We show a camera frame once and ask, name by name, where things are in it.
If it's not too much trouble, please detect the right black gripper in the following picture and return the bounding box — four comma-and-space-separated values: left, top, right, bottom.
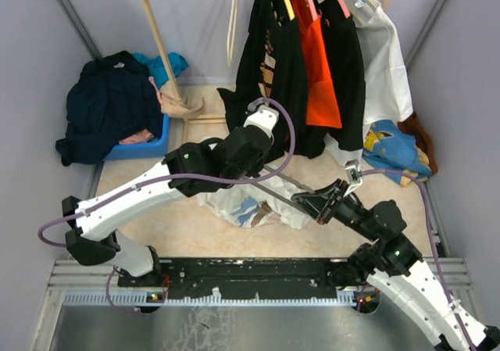
291, 177, 379, 241

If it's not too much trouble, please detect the white t shirt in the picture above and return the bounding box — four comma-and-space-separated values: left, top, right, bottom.
196, 184, 310, 230

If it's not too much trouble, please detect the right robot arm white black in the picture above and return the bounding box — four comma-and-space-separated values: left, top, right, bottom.
291, 180, 499, 350

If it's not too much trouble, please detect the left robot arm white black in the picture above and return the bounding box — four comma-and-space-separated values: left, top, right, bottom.
65, 125, 273, 286

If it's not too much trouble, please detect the orange hanging shirt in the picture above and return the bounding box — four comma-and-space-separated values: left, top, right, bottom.
290, 0, 342, 128

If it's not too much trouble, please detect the black printed hanging shirt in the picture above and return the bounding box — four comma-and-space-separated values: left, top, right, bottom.
218, 0, 309, 156

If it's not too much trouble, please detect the white hanging shirt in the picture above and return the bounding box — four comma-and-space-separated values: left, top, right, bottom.
323, 0, 414, 170

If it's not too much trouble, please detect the beige hanger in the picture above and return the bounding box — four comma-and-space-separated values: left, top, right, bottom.
226, 0, 239, 66

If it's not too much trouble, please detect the blue yellow printed garment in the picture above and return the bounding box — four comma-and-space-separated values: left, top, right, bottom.
362, 120, 433, 187

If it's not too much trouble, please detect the beige garment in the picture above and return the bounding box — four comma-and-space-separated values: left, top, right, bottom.
159, 81, 205, 120

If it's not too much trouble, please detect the blue plastic basket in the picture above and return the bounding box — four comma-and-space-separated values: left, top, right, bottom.
103, 114, 170, 161

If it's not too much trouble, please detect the pink garment in basket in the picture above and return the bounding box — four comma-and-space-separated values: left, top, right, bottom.
119, 129, 154, 145

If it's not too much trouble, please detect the brown garment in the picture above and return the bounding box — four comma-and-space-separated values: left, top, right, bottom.
398, 112, 438, 174

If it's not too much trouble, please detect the teal garment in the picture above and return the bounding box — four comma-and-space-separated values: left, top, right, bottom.
132, 52, 189, 88

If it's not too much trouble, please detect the navy blue garment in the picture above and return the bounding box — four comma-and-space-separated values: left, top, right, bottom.
55, 51, 163, 167

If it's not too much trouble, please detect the wooden clothes rack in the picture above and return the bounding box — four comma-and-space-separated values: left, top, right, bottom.
141, 0, 391, 143

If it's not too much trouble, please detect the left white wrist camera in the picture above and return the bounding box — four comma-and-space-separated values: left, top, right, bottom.
243, 104, 279, 138

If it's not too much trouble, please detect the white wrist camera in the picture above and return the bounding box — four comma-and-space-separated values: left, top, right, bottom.
243, 104, 279, 138
344, 159, 363, 197

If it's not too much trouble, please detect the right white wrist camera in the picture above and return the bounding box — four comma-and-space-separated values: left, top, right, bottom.
344, 159, 363, 197

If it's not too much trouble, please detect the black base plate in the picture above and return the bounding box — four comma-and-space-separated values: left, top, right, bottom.
116, 256, 376, 301

